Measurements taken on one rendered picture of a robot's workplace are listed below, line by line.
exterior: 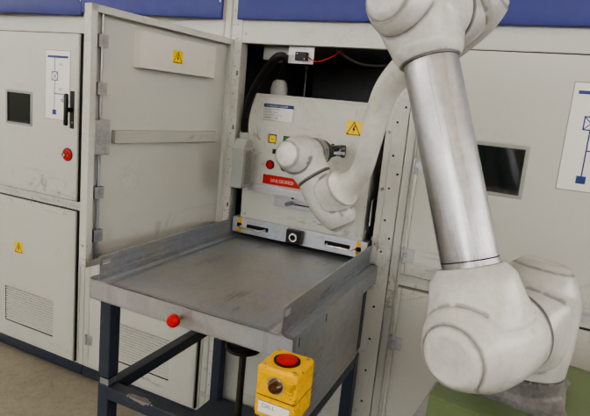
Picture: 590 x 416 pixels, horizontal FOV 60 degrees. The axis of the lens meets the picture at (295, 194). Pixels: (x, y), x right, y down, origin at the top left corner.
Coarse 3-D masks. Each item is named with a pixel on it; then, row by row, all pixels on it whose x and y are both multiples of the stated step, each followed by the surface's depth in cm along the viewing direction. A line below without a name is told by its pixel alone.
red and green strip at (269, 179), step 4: (264, 176) 190; (268, 176) 189; (272, 176) 188; (276, 176) 188; (280, 176) 187; (264, 180) 190; (268, 180) 189; (272, 180) 189; (276, 180) 188; (280, 180) 187; (284, 180) 186; (288, 180) 186; (292, 180) 185; (276, 184) 188; (280, 184) 187; (284, 184) 187; (288, 184) 186; (292, 184) 185; (296, 184) 185; (296, 188) 185
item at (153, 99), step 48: (96, 48) 140; (144, 48) 154; (192, 48) 171; (96, 96) 145; (144, 96) 160; (192, 96) 179; (96, 144) 145; (144, 144) 164; (192, 144) 183; (96, 192) 148; (144, 192) 167; (192, 192) 188; (96, 240) 151; (144, 240) 171
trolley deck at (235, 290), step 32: (192, 256) 167; (224, 256) 170; (256, 256) 174; (288, 256) 177; (320, 256) 181; (96, 288) 139; (128, 288) 135; (160, 288) 137; (192, 288) 139; (224, 288) 142; (256, 288) 144; (288, 288) 147; (352, 288) 151; (192, 320) 126; (224, 320) 122; (256, 320) 123; (320, 320) 129
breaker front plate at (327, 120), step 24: (264, 96) 186; (264, 120) 187; (312, 120) 179; (336, 120) 176; (360, 120) 172; (264, 144) 188; (336, 144) 177; (264, 168) 189; (336, 168) 178; (360, 192) 175; (264, 216) 192; (288, 216) 188; (312, 216) 184; (360, 216) 176
